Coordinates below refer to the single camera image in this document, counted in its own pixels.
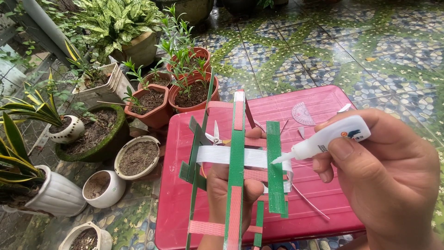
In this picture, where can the person's left hand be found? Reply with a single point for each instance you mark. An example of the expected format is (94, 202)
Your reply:
(216, 194)

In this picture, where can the person's right hand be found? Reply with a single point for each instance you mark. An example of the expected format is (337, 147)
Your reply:
(388, 180)

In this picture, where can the white glue bottle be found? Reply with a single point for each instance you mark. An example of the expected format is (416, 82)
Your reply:
(322, 140)

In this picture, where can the small silver scissors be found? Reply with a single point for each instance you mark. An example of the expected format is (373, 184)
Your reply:
(215, 135)

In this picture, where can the pink plastic table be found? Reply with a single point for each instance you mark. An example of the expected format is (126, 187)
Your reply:
(312, 194)

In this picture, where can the long thin white strip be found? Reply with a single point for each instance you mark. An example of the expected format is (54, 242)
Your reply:
(310, 203)

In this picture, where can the shallow white pot with soil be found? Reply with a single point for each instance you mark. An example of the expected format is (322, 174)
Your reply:
(137, 158)

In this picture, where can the small pale triangular scrap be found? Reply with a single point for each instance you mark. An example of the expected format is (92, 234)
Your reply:
(301, 132)

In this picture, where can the wide terracotta pot with seedlings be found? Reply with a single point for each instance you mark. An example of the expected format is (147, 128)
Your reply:
(194, 95)

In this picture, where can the square terracotta pot with seedlings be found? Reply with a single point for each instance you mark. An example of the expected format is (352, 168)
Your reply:
(152, 107)

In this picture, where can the clear plastic protractor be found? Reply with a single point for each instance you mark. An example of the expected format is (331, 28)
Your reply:
(302, 115)

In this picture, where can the round white glazed pot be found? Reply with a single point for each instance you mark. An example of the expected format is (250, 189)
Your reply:
(107, 191)

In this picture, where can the small round terracotta pot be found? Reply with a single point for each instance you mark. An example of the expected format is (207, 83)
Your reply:
(158, 80)

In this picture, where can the thin wooden stick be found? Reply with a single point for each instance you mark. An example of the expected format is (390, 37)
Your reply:
(121, 104)

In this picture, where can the mossy round pot with soil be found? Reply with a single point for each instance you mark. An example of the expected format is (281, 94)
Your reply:
(93, 133)

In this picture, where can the cream pot with dark soil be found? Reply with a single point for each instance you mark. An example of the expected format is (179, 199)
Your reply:
(86, 239)

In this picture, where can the round terracotta pot tall shoots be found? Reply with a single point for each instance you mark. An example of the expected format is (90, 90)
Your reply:
(199, 55)

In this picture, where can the stacked white square pots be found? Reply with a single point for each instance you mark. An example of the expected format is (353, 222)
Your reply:
(104, 88)

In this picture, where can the white ribbed pot snake plant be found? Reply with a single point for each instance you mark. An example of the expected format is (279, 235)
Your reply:
(59, 196)

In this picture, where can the white perforated pot snake plant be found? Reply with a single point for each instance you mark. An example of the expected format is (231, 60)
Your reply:
(69, 130)

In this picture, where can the beige pot with variegated plant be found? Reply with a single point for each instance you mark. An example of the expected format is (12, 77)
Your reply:
(138, 48)

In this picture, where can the large dull green pot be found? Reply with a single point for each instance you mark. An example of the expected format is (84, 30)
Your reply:
(190, 10)

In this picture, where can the dark round pot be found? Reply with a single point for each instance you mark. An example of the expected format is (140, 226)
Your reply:
(242, 6)

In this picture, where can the grey plastic pipe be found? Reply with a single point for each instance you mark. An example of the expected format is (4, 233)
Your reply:
(45, 24)

